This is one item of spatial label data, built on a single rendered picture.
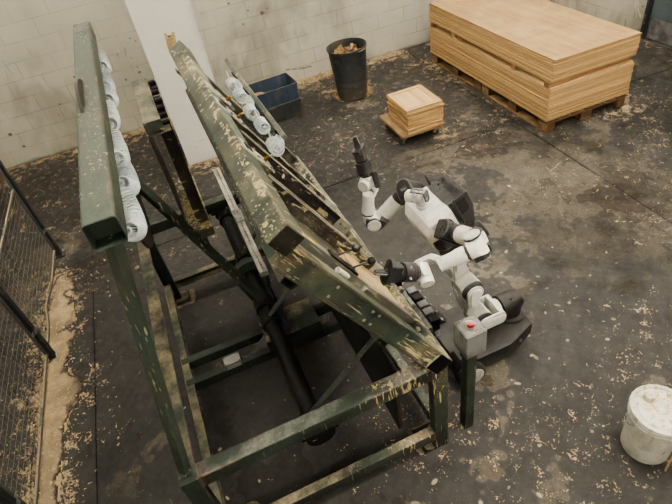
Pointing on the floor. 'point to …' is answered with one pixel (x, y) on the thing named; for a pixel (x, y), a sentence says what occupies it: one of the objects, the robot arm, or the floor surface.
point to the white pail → (648, 424)
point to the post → (467, 390)
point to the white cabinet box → (155, 32)
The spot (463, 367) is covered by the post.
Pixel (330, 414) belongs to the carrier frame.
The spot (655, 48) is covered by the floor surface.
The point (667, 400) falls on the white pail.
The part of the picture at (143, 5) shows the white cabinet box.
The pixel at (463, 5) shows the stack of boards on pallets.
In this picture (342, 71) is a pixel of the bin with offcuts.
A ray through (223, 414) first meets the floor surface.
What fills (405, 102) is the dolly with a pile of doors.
